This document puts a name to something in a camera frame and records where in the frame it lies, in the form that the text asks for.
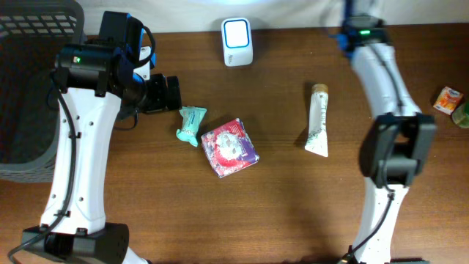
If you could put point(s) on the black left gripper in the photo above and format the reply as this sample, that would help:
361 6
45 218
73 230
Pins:
160 99

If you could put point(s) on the mint green wipes pack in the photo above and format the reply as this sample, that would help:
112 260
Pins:
192 117

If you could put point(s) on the red purple snack bag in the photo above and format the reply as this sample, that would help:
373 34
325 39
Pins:
229 148

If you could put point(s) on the white cone-shaped pouch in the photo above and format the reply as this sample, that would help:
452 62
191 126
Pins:
317 140

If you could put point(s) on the orange tissue pack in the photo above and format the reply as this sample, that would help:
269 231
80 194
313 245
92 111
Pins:
448 100

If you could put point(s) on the green lid jar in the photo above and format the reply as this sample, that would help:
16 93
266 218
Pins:
460 116

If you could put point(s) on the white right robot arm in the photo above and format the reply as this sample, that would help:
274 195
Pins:
397 145

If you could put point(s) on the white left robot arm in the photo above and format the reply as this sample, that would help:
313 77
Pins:
73 227

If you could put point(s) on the white barcode scanner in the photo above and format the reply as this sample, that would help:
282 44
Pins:
237 42

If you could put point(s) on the grey plastic mesh basket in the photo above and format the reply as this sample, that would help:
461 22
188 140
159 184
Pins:
32 34

